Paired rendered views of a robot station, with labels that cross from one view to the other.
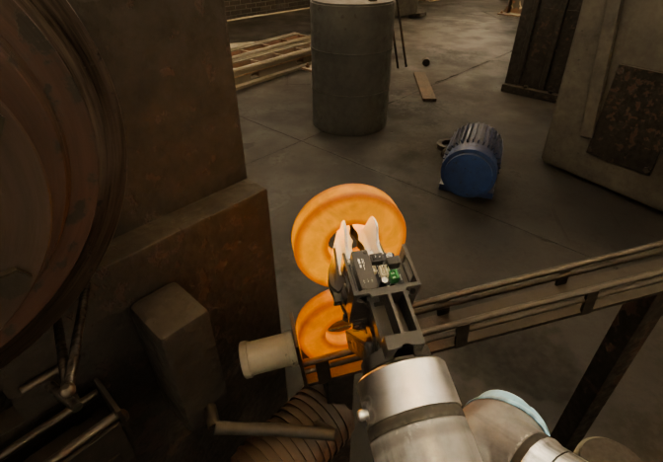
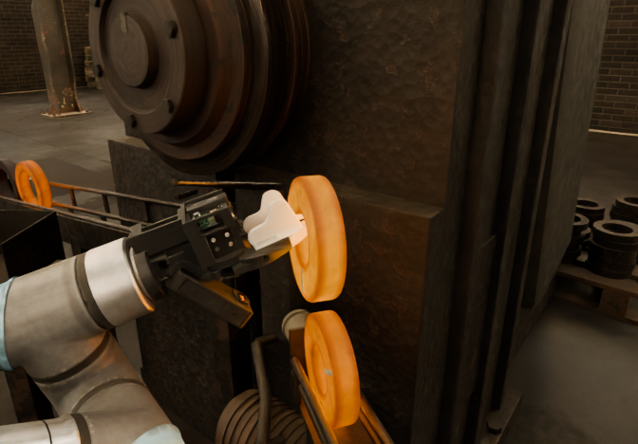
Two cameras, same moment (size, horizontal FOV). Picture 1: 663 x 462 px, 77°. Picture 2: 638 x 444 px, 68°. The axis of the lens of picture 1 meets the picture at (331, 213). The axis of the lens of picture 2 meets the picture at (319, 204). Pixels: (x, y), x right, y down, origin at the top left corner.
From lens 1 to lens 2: 0.70 m
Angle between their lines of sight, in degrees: 75
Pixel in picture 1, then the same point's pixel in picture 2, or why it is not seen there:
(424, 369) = (111, 249)
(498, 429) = (114, 413)
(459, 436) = (58, 276)
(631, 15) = not seen: outside the picture
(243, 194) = (407, 209)
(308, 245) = not seen: hidden behind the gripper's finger
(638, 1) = not seen: outside the picture
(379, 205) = (309, 204)
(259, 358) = (290, 324)
